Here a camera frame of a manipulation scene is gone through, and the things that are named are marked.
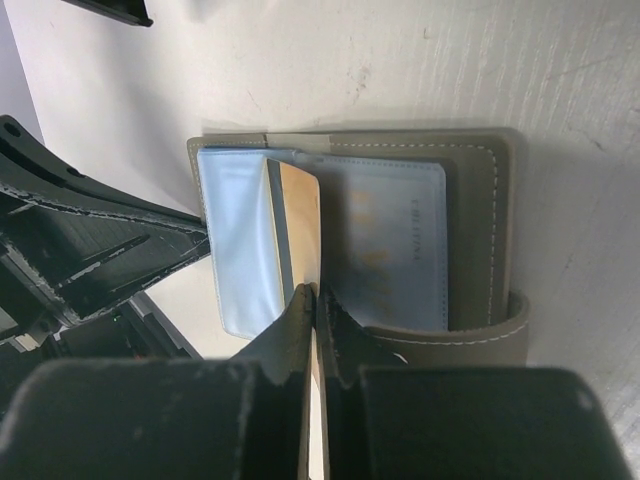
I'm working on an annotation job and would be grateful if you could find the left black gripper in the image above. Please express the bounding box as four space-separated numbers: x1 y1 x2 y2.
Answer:
1 115 210 359

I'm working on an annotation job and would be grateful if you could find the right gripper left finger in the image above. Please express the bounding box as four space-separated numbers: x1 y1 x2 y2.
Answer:
1 285 315 479

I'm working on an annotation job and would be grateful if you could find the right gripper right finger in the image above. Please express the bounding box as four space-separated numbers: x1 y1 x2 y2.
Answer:
315 291 630 479

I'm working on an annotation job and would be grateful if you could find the black plastic card tray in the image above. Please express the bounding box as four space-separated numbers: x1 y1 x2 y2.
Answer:
65 0 153 28

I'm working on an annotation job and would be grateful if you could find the gold card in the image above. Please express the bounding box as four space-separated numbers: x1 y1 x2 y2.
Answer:
265 156 326 479

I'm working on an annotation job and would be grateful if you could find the silver VIP card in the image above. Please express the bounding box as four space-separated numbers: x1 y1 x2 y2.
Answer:
315 156 448 332

